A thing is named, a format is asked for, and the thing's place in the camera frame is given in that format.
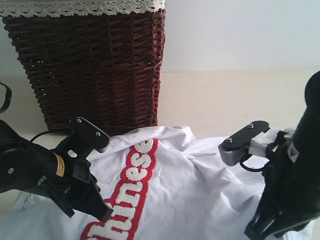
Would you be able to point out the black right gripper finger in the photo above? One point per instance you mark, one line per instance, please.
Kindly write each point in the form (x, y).
(271, 222)

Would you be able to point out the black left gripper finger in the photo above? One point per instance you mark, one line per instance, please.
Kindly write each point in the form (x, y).
(88, 200)
(59, 199)

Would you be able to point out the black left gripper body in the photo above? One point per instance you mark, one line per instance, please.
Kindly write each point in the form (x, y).
(61, 172)

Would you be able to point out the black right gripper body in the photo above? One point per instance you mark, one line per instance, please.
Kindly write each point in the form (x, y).
(292, 176)

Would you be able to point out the white t-shirt with red lettering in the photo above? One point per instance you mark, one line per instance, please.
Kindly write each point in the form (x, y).
(162, 184)

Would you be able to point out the dark red wicker basket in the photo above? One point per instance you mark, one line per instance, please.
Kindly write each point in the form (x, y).
(104, 68)

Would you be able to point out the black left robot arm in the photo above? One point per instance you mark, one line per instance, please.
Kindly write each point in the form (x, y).
(18, 161)

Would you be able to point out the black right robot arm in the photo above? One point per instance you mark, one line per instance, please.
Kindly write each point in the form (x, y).
(311, 117)

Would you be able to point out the white lace cloth trim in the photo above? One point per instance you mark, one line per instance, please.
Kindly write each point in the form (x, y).
(57, 8)

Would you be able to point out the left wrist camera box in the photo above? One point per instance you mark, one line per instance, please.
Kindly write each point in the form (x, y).
(83, 139)

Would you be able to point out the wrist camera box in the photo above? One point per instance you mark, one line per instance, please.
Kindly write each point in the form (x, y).
(251, 140)
(83, 139)

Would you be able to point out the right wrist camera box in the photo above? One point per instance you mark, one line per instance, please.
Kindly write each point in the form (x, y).
(251, 140)

